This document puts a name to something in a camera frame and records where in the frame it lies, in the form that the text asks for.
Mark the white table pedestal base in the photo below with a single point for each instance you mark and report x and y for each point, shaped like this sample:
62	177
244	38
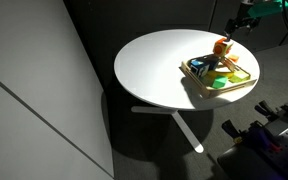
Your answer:
187	133

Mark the yellow block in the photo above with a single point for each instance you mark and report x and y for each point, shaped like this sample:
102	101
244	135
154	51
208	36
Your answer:
219	74

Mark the orange block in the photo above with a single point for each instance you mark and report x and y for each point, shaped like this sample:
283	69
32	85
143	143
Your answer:
234	58

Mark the plush block with face print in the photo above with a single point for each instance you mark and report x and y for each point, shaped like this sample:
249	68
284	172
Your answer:
221	48

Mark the wooden tray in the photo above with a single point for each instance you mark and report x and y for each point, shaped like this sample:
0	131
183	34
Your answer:
210	91

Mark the green block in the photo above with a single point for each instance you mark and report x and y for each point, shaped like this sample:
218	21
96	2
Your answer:
219	82

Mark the teal green gripper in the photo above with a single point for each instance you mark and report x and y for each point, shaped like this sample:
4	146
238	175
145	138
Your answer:
267	8

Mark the black cart top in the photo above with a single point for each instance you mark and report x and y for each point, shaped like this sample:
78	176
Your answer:
244	165

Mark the yellow-green block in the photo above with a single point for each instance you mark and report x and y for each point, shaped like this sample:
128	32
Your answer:
239	77

